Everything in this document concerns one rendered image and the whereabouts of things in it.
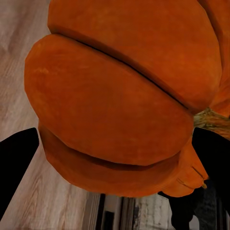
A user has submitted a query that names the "pumpkin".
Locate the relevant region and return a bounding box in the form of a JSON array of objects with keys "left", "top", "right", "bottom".
[
  {"left": 24, "top": 0, "right": 230, "bottom": 198},
  {"left": 160, "top": 155, "right": 209, "bottom": 198}
]

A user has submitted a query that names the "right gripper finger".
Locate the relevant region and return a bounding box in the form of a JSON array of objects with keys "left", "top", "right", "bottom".
[{"left": 194, "top": 187, "right": 204, "bottom": 202}]

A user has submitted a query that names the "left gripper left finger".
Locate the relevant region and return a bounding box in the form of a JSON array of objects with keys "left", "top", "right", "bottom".
[{"left": 0, "top": 127, "right": 39, "bottom": 220}]

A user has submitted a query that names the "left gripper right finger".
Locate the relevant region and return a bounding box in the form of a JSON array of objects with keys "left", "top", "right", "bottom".
[{"left": 192, "top": 127, "right": 230, "bottom": 215}]

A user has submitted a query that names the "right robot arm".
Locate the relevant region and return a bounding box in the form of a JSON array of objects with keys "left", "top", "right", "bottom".
[{"left": 158, "top": 187, "right": 204, "bottom": 230}]

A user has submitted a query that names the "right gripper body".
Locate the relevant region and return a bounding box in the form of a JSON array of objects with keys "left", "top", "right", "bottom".
[{"left": 158, "top": 192, "right": 198, "bottom": 217}]

